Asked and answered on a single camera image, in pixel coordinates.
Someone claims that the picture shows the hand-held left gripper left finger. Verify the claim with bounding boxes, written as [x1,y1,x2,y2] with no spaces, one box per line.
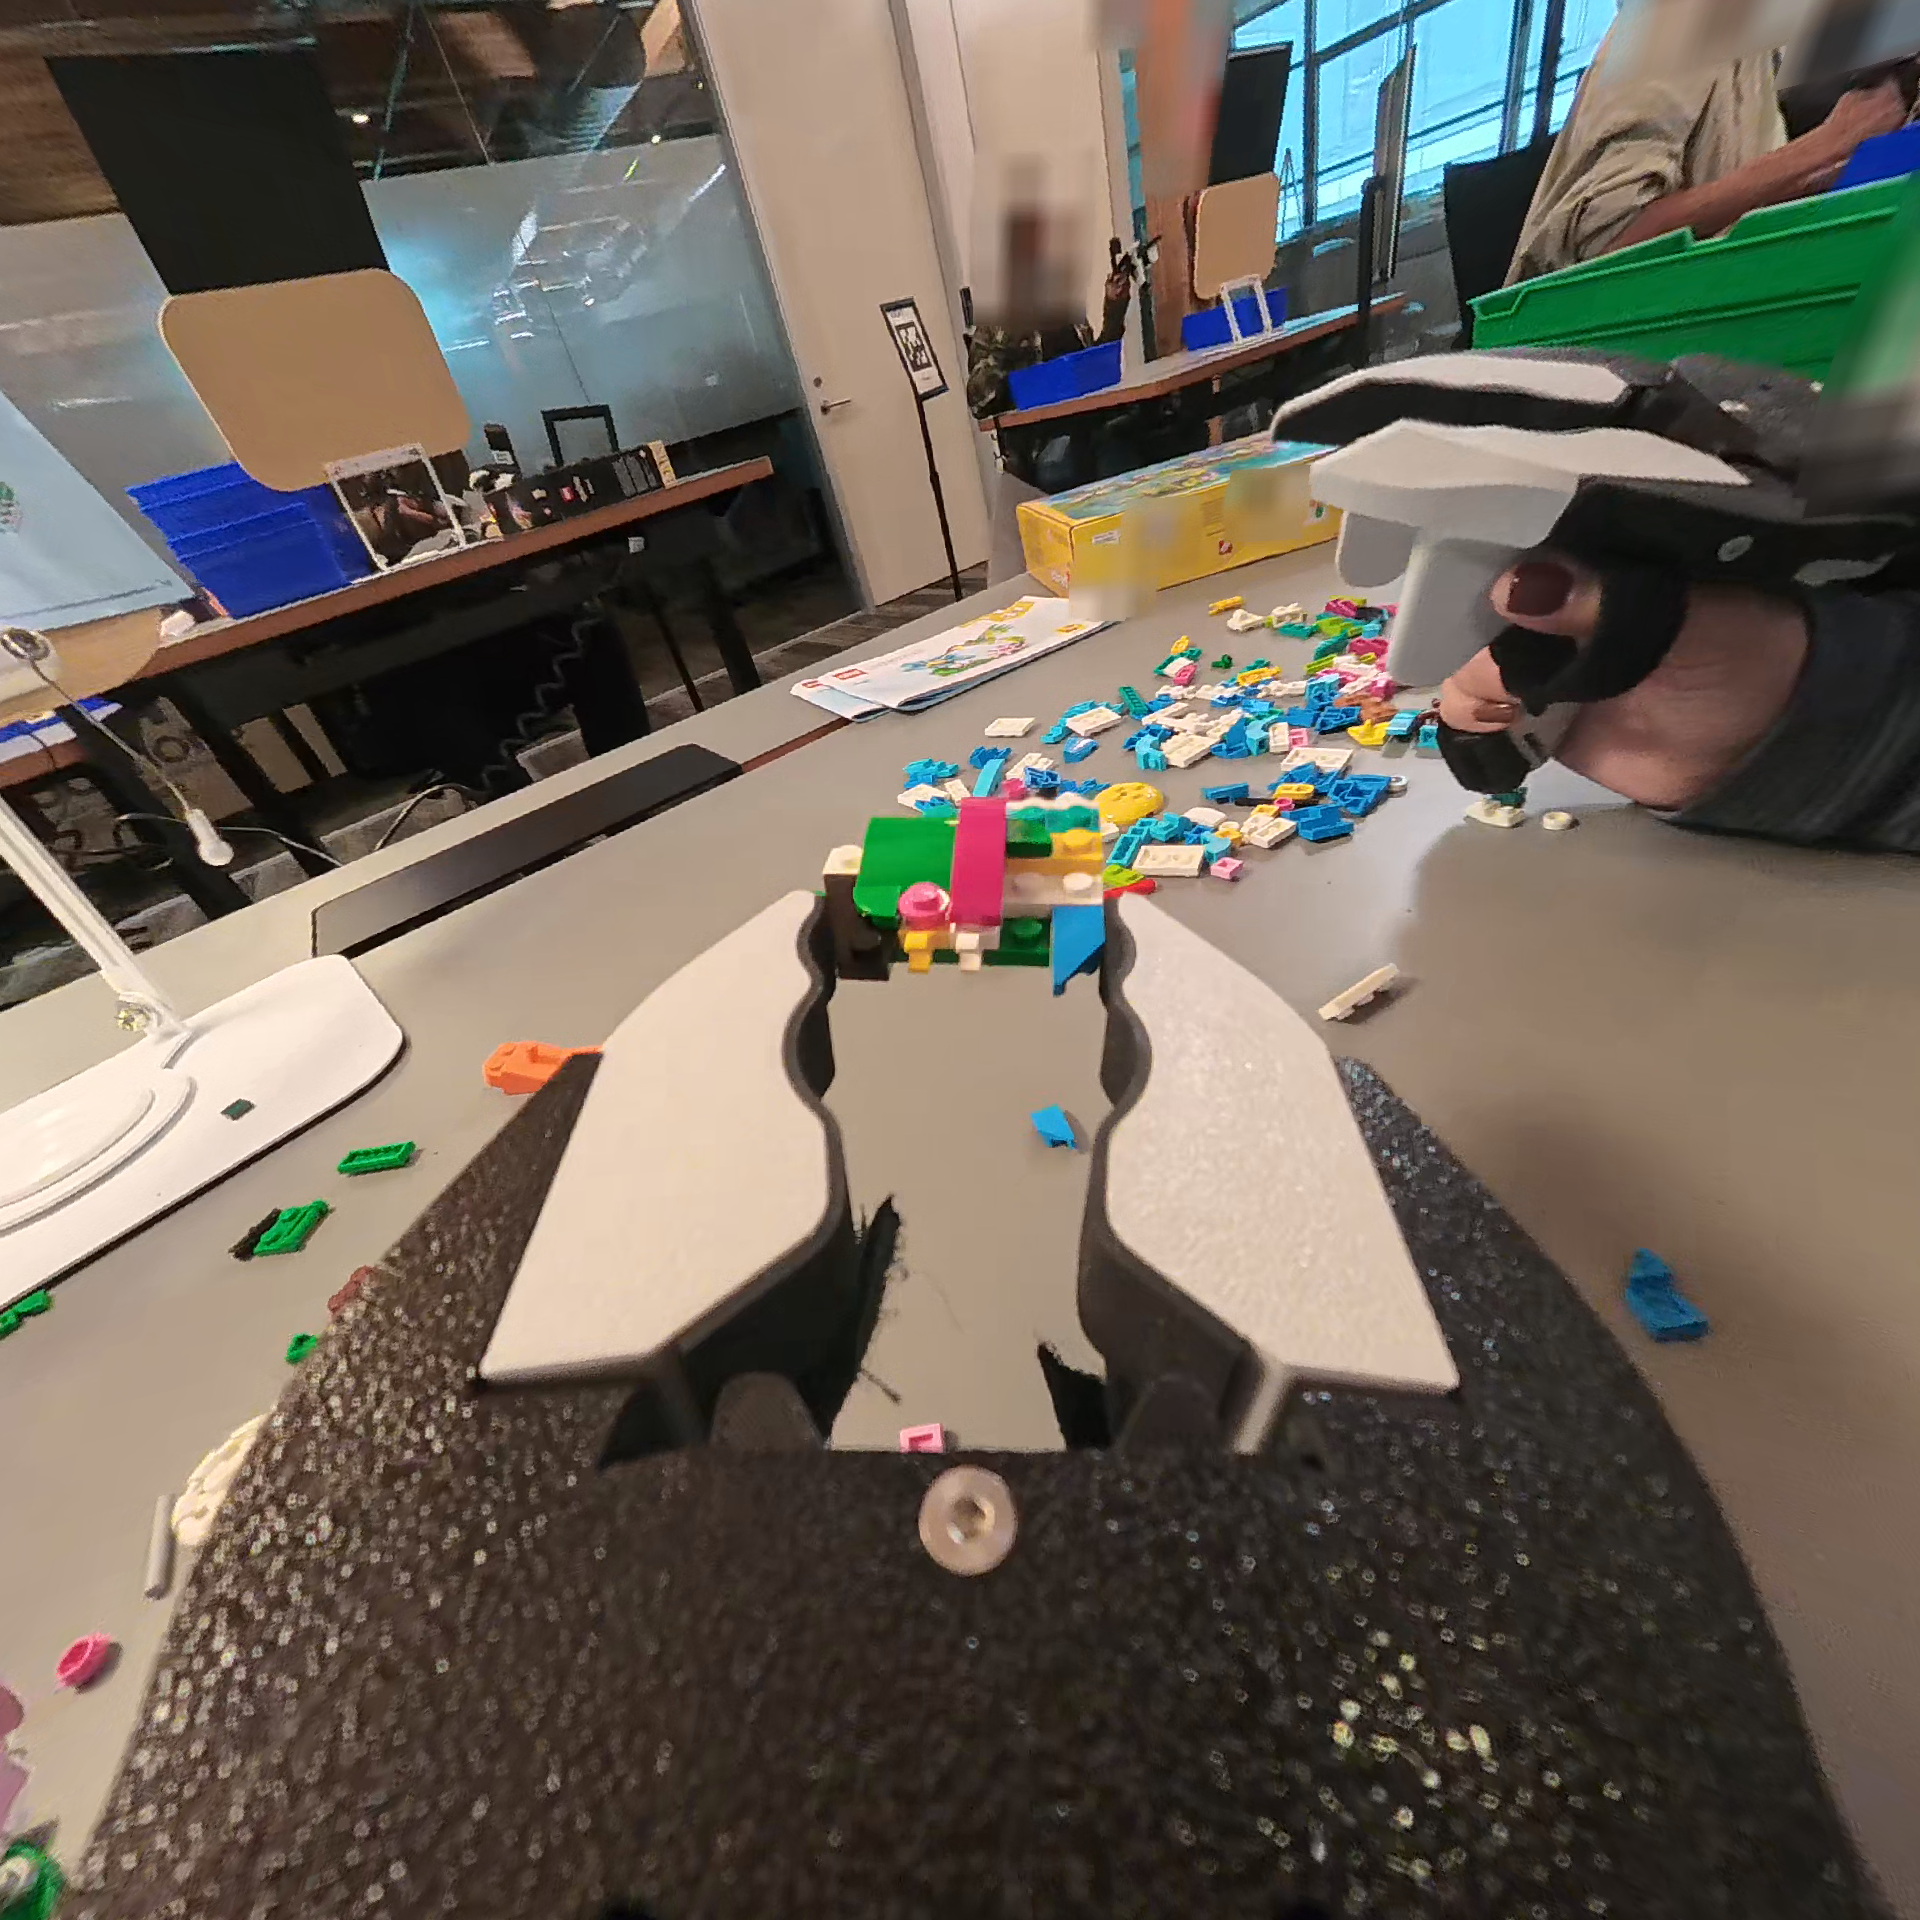
[477,892,860,1387]

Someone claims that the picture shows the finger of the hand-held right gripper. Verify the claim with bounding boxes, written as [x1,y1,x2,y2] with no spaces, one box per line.
[1308,422,1752,695]
[1269,353,1632,455]

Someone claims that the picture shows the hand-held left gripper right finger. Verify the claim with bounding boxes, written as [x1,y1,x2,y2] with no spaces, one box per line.
[1077,892,1463,1455]

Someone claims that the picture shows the multicoloured toy brick assembly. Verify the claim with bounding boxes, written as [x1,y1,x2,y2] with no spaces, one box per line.
[820,798,1115,999]

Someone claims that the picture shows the pile of toy bricks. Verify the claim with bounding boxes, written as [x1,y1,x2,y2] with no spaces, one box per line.
[895,592,1441,889]

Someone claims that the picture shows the person's right forearm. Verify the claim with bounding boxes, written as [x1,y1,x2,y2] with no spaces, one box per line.
[1663,576,1920,858]

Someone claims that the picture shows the grey desk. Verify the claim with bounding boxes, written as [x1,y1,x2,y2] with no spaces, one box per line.
[0,510,1920,1920]

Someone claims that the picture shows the person's right hand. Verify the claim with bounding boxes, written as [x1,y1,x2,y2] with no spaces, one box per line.
[1430,556,1820,816]

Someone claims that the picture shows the black office chair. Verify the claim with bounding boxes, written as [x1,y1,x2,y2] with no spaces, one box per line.
[1445,135,1560,354]

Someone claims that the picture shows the green plastic bin stack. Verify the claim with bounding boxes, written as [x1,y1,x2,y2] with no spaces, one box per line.
[1469,172,1920,394]

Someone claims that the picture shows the wooden table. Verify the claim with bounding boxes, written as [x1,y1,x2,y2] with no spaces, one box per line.
[0,458,777,916]
[982,294,1412,454]

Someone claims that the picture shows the small beige board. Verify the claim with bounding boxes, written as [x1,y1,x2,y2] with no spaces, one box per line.
[1190,172,1280,303]

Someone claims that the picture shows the black display panel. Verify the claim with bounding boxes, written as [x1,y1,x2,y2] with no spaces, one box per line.
[1206,42,1296,190]

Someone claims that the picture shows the blue wedge brick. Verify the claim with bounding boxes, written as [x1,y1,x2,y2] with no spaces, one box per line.
[1624,1248,1712,1342]

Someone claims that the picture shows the yellow toy brick box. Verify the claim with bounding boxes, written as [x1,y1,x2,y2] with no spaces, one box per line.
[1015,442,1343,602]

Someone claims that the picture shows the sign stand with tag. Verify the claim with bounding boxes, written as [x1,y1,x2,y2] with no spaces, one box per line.
[880,297,969,602]

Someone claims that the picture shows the white round plate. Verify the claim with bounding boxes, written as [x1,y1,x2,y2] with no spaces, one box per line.
[168,1410,271,1548]

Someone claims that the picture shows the instruction booklet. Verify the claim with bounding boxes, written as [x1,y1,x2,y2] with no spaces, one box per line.
[790,595,1120,726]

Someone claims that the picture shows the white door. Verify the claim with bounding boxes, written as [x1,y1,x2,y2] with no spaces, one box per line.
[693,0,993,609]

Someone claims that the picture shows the black product box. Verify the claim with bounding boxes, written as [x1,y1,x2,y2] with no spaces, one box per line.
[479,442,672,530]

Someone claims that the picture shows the photo in clear stand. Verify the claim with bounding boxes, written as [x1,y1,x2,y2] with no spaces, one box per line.
[324,447,465,572]

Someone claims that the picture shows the stack of blue bins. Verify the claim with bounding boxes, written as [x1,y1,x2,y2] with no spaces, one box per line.
[128,462,377,620]

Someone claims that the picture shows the large beige board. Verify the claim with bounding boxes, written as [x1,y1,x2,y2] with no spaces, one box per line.
[158,267,473,494]

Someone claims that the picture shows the black desk cable flap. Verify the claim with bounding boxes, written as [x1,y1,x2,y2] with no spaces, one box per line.
[310,743,745,962]

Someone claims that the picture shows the white cable with plug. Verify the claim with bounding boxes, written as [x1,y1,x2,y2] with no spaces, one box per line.
[111,807,347,874]

